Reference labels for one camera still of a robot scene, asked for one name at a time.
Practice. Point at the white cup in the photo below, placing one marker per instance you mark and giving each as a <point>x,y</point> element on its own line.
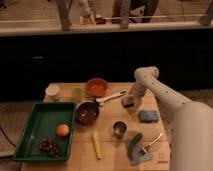
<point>52,92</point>

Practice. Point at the green cup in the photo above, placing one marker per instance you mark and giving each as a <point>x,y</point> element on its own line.
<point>77,94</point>

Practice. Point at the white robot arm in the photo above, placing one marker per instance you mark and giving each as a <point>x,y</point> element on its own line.
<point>192,135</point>

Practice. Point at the white handled brush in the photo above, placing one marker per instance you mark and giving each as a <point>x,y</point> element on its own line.
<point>102,100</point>

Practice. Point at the dark grape bunch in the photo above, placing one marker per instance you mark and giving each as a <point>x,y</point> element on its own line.
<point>50,147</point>

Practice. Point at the grey cloth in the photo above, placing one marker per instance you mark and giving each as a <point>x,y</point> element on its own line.
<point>138,156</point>

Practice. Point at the green cucumber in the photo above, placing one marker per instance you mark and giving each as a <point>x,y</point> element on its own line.
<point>132,144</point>

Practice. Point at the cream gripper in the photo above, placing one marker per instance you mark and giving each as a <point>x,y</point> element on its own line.
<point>137,101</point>

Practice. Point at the small metal cup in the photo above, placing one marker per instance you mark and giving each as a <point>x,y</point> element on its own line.
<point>119,128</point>

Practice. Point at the orange bowl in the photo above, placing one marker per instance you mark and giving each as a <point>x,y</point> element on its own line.
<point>96,87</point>

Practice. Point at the green plastic tray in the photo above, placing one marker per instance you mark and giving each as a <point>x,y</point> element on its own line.
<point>41,125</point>

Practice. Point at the blue sponge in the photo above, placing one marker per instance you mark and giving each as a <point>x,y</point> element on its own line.
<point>148,116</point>

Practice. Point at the peach fruit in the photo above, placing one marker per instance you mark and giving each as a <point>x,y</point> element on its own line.
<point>62,130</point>

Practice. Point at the yellow corn cob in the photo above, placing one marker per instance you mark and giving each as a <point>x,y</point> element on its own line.
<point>96,143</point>

